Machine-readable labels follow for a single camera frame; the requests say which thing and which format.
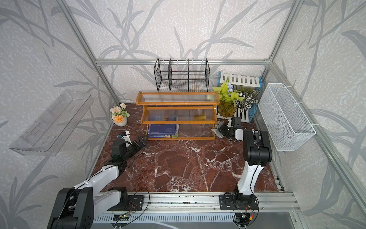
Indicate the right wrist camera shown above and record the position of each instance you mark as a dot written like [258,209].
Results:
[236,123]

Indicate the white and blue slatted crate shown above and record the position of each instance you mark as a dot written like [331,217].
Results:
[240,82]

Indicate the clear acrylic wall shelf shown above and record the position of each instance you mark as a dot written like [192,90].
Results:
[47,135]

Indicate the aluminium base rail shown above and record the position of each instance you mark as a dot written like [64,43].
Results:
[209,202]

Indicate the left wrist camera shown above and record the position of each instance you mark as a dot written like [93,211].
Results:
[125,135]

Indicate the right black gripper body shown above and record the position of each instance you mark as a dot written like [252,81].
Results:
[226,130]

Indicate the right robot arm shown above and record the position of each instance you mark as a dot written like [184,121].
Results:
[257,154]

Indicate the green potted plant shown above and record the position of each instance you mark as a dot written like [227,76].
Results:
[228,99]

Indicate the spotted leaf plant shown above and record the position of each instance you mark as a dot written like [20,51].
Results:
[247,98]

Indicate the grey striped cloth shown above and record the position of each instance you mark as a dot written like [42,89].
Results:
[219,129]

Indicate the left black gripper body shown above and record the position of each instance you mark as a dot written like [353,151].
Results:
[134,148]

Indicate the white wire basket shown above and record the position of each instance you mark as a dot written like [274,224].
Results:
[285,120]

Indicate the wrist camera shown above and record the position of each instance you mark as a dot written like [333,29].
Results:
[236,123]
[125,135]

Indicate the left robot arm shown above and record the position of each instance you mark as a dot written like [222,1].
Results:
[79,206]

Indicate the black wire file rack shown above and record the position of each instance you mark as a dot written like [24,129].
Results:
[177,76]

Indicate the orange wooden bookshelf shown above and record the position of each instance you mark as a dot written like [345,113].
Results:
[193,113]

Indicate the flower pot with orange flowers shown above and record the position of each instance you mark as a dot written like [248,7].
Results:
[119,115]

